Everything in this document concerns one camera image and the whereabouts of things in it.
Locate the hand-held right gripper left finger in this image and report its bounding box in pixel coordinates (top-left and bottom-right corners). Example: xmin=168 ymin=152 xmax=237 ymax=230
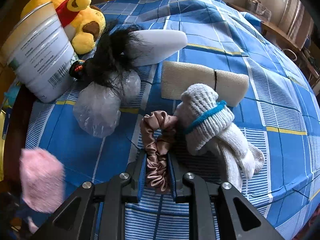
xmin=32 ymin=152 xmax=148 ymax=240

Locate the beige curtain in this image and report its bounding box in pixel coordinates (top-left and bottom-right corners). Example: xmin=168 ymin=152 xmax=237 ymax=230
xmin=277 ymin=0 xmax=313 ymax=48

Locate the clear plastic bag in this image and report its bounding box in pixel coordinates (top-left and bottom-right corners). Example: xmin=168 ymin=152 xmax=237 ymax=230
xmin=73 ymin=70 xmax=142 ymax=138

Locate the clear acrylic organizer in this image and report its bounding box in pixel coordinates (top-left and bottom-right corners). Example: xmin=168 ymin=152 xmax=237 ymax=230
xmin=247 ymin=0 xmax=272 ymax=18

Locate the yellow bear plush toy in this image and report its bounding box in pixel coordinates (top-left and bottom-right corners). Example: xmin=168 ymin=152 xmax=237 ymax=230
xmin=21 ymin=0 xmax=106 ymax=54

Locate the brown satin scrunchie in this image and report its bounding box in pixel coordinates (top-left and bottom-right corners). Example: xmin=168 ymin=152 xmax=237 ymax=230
xmin=139 ymin=110 xmax=178 ymax=195

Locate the white knit socks blue band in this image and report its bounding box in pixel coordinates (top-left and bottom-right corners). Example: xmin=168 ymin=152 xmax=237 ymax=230
xmin=174 ymin=84 xmax=265 ymax=193

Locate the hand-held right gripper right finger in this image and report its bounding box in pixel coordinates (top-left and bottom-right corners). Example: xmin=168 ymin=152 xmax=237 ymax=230
xmin=167 ymin=152 xmax=285 ymax=240

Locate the white rectangular box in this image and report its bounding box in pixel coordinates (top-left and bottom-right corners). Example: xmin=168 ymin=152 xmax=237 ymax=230
xmin=130 ymin=29 xmax=188 ymax=65

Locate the black braid with coloured beads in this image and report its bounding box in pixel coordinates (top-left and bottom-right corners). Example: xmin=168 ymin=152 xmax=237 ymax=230
xmin=69 ymin=59 xmax=87 ymax=78

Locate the wooden bed frame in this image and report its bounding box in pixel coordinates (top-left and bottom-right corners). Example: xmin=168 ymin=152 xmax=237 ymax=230
xmin=5 ymin=85 xmax=35 ymax=180

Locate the white tape roll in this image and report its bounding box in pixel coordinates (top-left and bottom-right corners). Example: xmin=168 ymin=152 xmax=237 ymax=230
xmin=287 ymin=49 xmax=300 ymax=62

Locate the wooden desk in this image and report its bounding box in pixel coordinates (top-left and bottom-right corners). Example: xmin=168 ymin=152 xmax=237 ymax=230
xmin=227 ymin=2 xmax=320 ymax=85

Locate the blue checked bedsheet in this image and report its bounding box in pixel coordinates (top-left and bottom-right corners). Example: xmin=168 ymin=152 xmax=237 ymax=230
xmin=25 ymin=0 xmax=320 ymax=240

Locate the beige bandage roll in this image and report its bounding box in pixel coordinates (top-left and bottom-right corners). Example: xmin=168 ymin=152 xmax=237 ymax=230
xmin=160 ymin=61 xmax=250 ymax=107

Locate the white plastic bucket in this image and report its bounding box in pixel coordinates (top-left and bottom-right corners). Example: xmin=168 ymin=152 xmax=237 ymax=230
xmin=0 ymin=1 xmax=77 ymax=103

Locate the black hair wig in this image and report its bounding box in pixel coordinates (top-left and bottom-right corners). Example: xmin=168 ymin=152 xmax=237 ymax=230
xmin=84 ymin=20 xmax=145 ymax=90

